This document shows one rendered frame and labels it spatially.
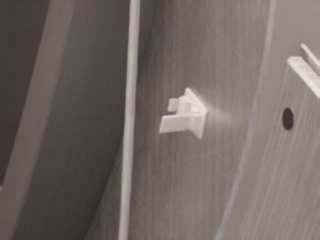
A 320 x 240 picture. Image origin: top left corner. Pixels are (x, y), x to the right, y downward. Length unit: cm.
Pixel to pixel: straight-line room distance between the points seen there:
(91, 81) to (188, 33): 6
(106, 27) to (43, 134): 7
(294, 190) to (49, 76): 18
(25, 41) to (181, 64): 92
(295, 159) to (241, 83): 7
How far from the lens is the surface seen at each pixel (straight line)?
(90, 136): 103
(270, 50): 91
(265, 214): 89
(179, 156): 98
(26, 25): 190
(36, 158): 102
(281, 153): 88
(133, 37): 96
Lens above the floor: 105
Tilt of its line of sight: 6 degrees down
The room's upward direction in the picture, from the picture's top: 1 degrees clockwise
